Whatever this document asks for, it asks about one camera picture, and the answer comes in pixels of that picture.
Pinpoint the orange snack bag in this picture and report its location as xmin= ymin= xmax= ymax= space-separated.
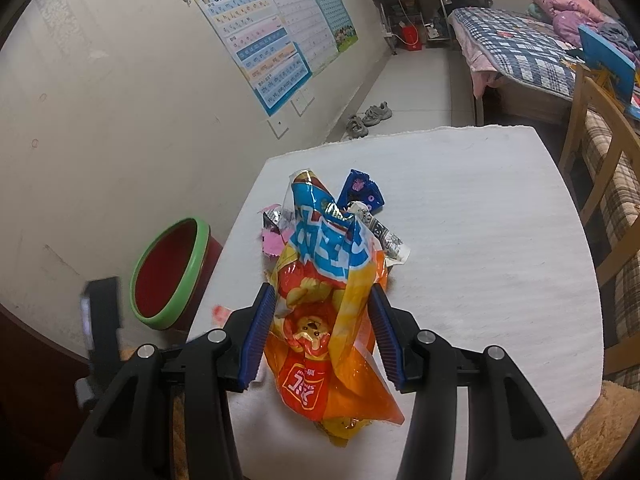
xmin=265 ymin=170 xmax=405 ymax=445

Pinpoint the silver brown snack wrapper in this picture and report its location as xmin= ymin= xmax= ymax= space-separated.
xmin=347 ymin=202 xmax=410 ymax=268

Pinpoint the white pink snack packet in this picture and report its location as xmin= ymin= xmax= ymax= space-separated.
xmin=212 ymin=306 xmax=232 ymax=328

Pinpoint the red bin with green rim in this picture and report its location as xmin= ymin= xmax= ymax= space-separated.
xmin=129 ymin=218 xmax=222 ymax=330

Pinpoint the pink snack wrapper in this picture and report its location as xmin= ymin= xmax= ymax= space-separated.
xmin=260 ymin=204 xmax=295 ymax=258

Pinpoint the dark blue pig wrapper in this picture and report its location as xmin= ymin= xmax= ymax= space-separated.
xmin=336 ymin=169 xmax=385 ymax=214

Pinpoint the grey shoe near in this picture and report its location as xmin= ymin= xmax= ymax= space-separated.
xmin=346 ymin=115 xmax=369 ymax=139

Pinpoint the grey shoe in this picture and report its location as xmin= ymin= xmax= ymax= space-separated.
xmin=346 ymin=115 xmax=369 ymax=139
xmin=362 ymin=102 xmax=393 ymax=127

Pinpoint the grey shoe far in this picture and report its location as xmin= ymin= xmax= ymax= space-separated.
xmin=362 ymin=102 xmax=393 ymax=127

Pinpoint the brown fuzzy rug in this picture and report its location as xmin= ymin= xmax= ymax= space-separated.
xmin=567 ymin=380 xmax=639 ymax=479

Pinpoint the plaid seat cushion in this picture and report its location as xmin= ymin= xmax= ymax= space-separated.
xmin=581 ymin=109 xmax=640 ymax=391

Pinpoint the red bucket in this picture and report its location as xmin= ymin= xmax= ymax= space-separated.
xmin=400 ymin=24 xmax=422 ymax=51

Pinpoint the bed with plaid quilt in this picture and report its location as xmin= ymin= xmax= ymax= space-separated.
xmin=448 ymin=6 xmax=582 ymax=124

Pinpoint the wooden chair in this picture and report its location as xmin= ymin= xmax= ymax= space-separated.
xmin=559 ymin=64 xmax=639 ymax=387

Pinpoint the dark metal side table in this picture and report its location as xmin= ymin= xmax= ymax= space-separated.
xmin=371 ymin=0 xmax=451 ymax=55

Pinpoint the blue book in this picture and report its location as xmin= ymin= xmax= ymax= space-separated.
xmin=578 ymin=25 xmax=636 ymax=105

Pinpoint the white wall socket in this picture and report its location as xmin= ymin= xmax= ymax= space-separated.
xmin=268 ymin=115 xmax=290 ymax=139

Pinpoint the green bordered wall poster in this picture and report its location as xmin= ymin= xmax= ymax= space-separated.
xmin=316 ymin=0 xmax=358 ymax=53

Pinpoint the blue learning wall poster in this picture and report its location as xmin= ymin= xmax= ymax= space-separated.
xmin=194 ymin=0 xmax=311 ymax=116

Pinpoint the white middle wall poster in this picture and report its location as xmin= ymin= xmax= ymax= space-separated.
xmin=273 ymin=0 xmax=338 ymax=75

